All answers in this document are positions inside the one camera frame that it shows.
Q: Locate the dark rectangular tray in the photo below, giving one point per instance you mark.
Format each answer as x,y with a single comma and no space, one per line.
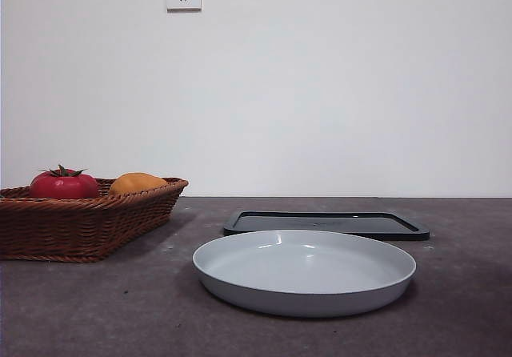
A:
360,223

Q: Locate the pale grey round plate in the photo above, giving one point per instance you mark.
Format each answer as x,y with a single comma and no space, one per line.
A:
304,277

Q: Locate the red tomato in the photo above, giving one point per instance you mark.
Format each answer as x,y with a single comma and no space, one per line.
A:
64,187

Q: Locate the brown wicker basket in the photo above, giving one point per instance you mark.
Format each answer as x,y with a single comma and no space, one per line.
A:
80,229

